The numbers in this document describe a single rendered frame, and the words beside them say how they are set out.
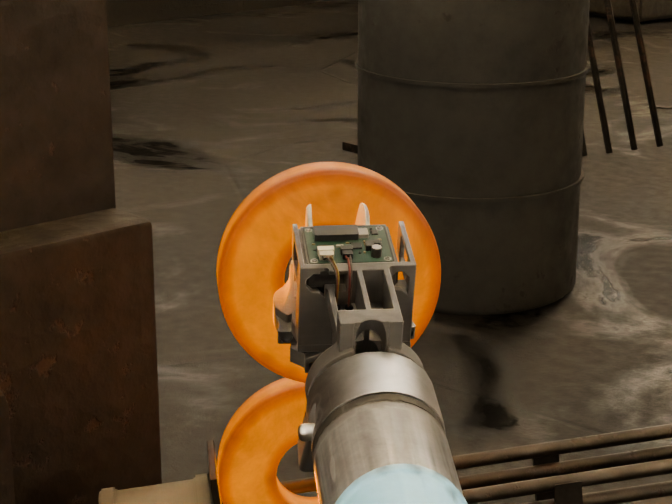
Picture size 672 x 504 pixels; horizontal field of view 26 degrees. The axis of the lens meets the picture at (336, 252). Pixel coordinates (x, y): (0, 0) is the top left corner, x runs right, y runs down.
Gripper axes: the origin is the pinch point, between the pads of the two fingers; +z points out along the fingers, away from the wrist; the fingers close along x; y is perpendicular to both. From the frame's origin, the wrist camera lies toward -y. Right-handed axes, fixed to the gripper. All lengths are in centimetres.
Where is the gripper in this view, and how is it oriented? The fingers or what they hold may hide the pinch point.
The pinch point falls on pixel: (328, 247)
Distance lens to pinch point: 102.1
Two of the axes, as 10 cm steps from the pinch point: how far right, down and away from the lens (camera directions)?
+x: -9.9, 0.3, -1.2
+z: -1.2, -5.3, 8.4
